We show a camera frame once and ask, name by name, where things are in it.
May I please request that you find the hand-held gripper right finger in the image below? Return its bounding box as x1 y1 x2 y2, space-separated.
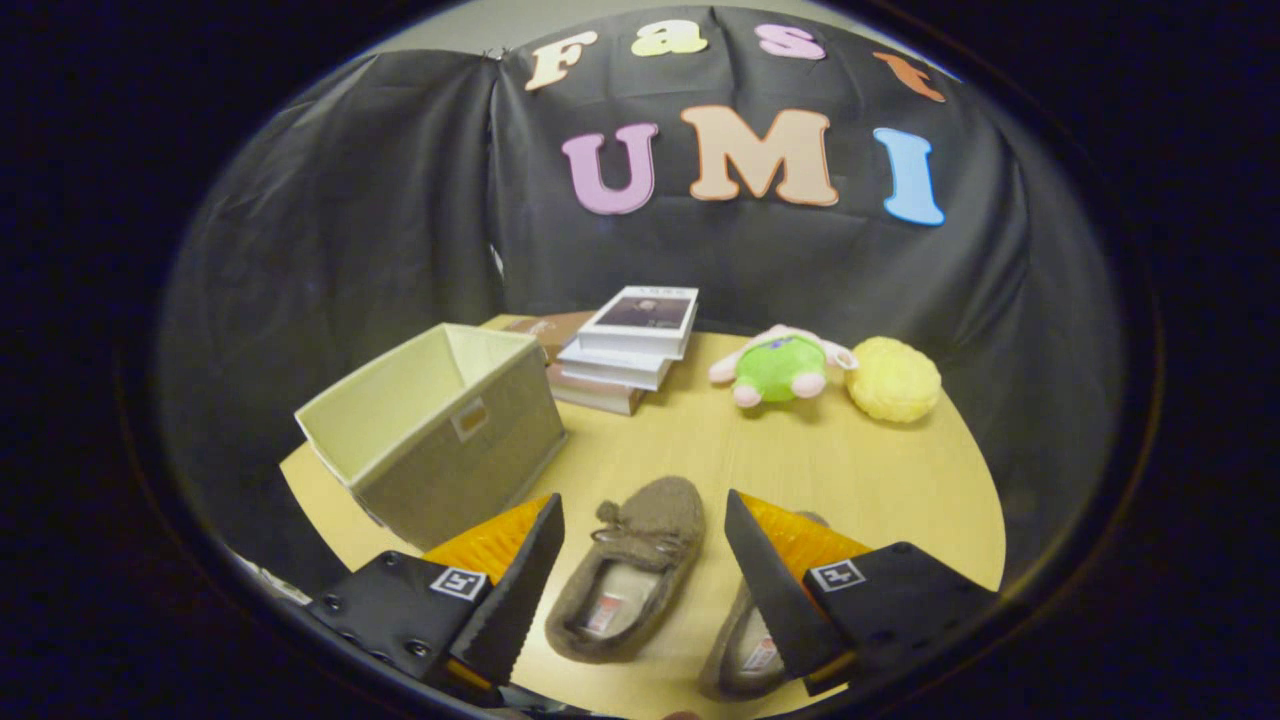
724 489 1001 698

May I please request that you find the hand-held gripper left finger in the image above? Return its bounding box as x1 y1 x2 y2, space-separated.
305 493 566 691

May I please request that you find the brown fuzzy shoe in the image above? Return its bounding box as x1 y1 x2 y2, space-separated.
697 512 831 701
545 476 707 664

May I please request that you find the beige fabric storage box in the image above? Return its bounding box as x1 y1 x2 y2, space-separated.
295 322 568 551

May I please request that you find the pale pink book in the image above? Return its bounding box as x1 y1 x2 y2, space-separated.
545 365 646 416

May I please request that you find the green and pink plush toy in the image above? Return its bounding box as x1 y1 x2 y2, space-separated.
709 324 859 408

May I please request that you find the plain white book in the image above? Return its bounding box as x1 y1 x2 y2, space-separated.
557 340 676 392

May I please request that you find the yellow fluffy ball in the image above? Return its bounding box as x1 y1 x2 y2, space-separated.
847 336 942 423

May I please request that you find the brown flat book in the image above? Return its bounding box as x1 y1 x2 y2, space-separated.
500 310 599 363

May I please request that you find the white book with portrait cover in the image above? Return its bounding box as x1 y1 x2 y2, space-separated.
577 286 700 361

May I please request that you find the black backdrop cloth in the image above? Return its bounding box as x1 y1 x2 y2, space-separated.
155 5 1126 601

